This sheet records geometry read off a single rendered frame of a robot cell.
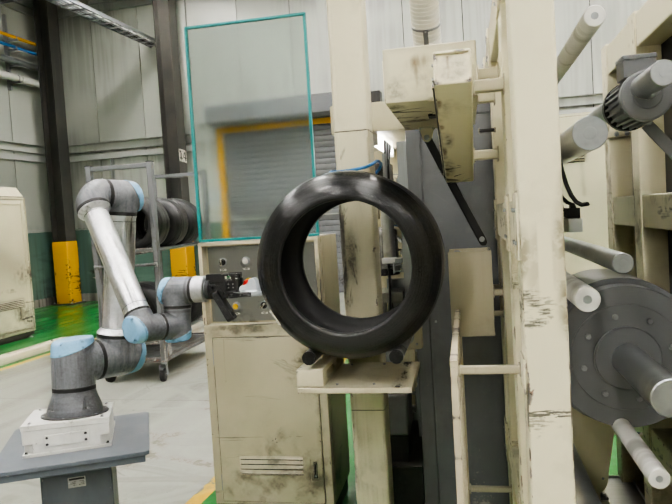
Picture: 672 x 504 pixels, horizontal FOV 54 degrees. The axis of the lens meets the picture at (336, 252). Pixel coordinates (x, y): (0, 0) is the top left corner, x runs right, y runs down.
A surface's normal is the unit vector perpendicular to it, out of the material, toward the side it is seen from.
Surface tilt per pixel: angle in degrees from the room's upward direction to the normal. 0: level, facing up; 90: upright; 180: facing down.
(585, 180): 90
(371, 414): 90
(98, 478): 90
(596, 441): 90
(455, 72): 72
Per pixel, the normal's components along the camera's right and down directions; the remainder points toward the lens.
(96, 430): 0.28, 0.04
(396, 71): -0.19, 0.07
